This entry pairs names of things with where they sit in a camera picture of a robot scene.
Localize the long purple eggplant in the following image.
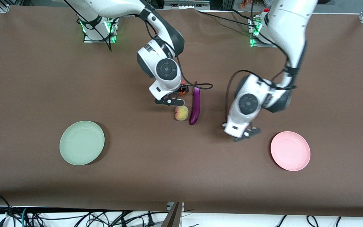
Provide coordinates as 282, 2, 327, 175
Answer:
189, 81, 201, 125

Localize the yellow pink peach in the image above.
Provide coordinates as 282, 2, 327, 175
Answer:
175, 105, 189, 121

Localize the pink plate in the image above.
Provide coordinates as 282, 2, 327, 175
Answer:
270, 131, 311, 172

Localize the brown table cover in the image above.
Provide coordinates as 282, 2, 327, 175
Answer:
0, 6, 363, 218

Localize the light green plate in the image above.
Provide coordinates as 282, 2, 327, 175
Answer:
59, 121, 105, 166

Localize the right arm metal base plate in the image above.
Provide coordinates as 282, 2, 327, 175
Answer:
83, 17, 117, 44

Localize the black cable to arm base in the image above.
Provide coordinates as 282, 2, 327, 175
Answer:
197, 9, 265, 28

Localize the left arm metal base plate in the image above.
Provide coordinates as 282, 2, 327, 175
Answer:
249, 17, 278, 48

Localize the aluminium frame rail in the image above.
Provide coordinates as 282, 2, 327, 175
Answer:
164, 0, 211, 10

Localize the metal post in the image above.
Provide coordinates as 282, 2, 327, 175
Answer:
161, 202, 184, 227

